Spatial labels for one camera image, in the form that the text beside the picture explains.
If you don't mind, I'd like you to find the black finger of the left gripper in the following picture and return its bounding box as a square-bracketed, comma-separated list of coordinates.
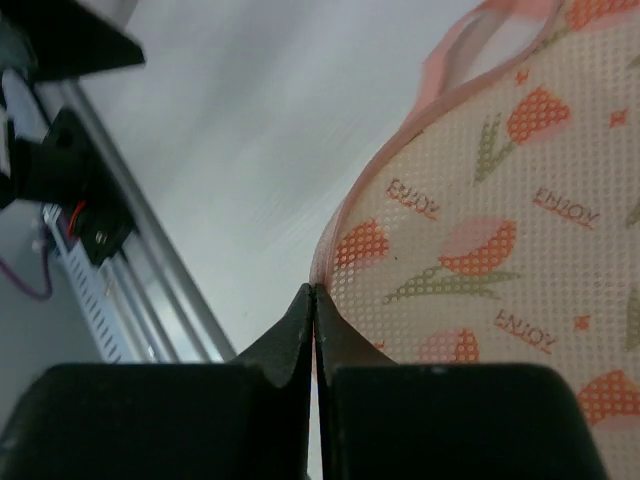
[1, 1, 145, 83]

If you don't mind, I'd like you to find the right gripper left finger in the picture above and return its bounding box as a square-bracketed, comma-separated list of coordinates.
[1, 285, 314, 479]

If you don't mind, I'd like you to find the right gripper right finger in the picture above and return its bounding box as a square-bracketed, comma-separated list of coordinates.
[314, 286, 607, 479]

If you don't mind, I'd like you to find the tulip print mesh laundry bag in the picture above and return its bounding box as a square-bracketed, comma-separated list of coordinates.
[311, 1, 639, 479]

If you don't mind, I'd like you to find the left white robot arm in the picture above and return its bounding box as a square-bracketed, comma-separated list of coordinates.
[1, 1, 145, 207]

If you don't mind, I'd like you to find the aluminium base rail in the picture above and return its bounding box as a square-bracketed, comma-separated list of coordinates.
[60, 81, 236, 363]

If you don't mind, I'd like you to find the white slotted cable duct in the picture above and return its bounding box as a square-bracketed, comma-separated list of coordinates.
[42, 204, 133, 364]

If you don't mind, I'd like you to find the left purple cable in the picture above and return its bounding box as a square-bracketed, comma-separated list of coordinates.
[0, 219, 54, 301]

